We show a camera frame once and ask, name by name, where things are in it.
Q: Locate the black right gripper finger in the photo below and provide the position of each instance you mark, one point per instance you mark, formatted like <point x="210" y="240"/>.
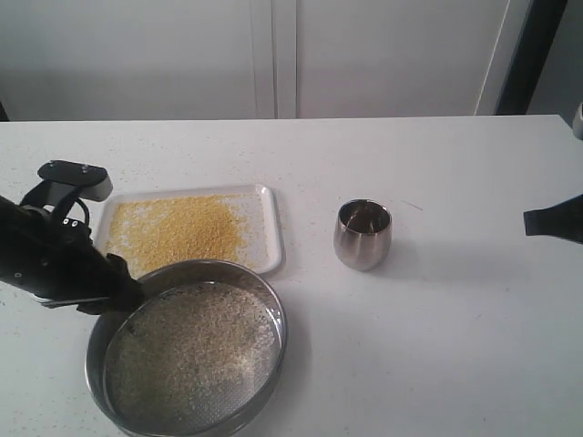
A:
<point x="562" y="221"/>

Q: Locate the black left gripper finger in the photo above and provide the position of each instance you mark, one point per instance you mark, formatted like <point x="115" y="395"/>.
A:
<point x="117" y="284"/>
<point x="104" y="305"/>

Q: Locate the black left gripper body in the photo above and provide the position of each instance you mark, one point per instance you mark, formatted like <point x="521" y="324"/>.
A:
<point x="46" y="253"/>

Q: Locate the round steel mesh sieve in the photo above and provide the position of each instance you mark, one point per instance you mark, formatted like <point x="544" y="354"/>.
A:
<point x="200" y="357"/>

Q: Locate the beige sand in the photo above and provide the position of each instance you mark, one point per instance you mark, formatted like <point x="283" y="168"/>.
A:
<point x="208" y="343"/>

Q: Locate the stainless steel cup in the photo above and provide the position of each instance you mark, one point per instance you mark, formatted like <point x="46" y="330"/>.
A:
<point x="363" y="234"/>

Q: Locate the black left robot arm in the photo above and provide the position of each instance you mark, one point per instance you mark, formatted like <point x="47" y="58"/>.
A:
<point x="56" y="262"/>

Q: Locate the white rectangular plastic tray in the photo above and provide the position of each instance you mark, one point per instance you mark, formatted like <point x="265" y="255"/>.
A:
<point x="153" y="229"/>

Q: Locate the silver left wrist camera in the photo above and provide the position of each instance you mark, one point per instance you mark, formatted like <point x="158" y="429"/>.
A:
<point x="63" y="177"/>

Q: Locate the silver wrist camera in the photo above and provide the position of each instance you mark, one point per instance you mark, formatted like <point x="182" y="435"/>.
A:
<point x="577" y="123"/>
<point x="63" y="177"/>

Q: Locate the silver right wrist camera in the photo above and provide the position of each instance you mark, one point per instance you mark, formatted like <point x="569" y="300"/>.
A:
<point x="577" y="123"/>

